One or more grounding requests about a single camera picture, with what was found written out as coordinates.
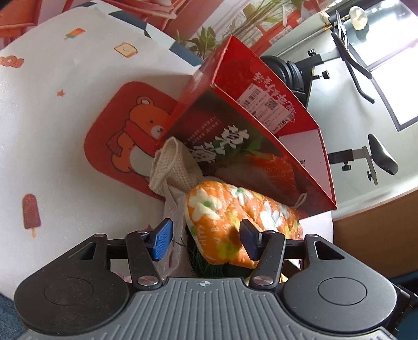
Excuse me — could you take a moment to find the orange floral oven mitt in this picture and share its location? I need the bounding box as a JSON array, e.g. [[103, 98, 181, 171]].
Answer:
[[184, 181, 303, 269]]

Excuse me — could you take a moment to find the translucent plastic bag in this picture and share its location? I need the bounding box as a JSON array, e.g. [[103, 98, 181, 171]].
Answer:
[[142, 183, 193, 281]]

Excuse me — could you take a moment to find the cream knitted cloth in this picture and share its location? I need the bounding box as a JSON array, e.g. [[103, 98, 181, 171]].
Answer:
[[149, 137, 203, 196]]

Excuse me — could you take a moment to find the red cardboard box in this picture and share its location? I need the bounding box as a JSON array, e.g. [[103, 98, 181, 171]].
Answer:
[[160, 36, 336, 217]]

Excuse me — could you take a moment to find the red bear mat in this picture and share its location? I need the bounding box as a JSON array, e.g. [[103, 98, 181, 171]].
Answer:
[[84, 81, 176, 200]]

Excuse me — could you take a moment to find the black exercise bike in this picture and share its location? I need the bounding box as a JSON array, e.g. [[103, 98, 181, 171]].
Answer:
[[261, 11, 399, 184]]

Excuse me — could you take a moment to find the white patterned tablecloth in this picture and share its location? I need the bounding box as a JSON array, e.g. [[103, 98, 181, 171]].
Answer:
[[0, 5, 336, 300]]

